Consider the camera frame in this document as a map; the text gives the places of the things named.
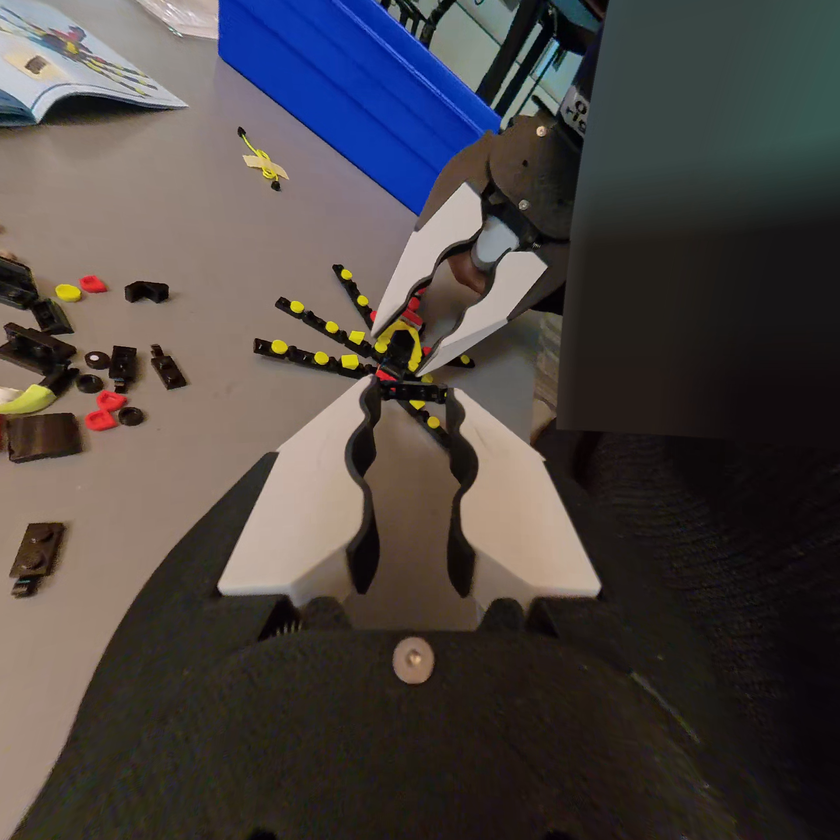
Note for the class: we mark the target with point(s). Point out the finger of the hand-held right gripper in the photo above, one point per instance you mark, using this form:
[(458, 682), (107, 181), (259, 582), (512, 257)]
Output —
[(505, 289), (433, 236)]

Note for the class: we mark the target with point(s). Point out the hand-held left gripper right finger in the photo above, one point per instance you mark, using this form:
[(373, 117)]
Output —
[(525, 518)]

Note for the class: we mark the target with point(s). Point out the yellow tape piece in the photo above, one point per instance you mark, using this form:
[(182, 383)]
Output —
[(279, 172)]

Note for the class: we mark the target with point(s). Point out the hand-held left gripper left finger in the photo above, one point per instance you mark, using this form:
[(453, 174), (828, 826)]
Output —
[(295, 518)]

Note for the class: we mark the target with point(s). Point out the pile of loose lego pieces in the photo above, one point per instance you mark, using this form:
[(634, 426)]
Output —
[(43, 436)]

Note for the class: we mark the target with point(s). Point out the blue plastic bin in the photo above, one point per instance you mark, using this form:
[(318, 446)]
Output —
[(341, 85)]

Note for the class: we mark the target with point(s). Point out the black metal table frame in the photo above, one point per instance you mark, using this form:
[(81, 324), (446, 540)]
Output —
[(518, 46)]

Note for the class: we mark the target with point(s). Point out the black two-stud lego plate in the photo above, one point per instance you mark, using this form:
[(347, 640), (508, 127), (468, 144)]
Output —
[(38, 551)]

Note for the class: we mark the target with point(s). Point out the person's right hand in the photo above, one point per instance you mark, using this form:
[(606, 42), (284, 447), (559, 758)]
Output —
[(469, 275)]

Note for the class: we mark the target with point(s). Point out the lego spider model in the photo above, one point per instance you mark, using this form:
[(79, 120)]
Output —
[(308, 358)]

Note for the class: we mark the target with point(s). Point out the lego instruction booklet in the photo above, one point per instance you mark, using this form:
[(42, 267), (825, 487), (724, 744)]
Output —
[(72, 59)]

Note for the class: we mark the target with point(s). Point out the small black lego plate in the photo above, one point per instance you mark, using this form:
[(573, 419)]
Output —
[(413, 392)]

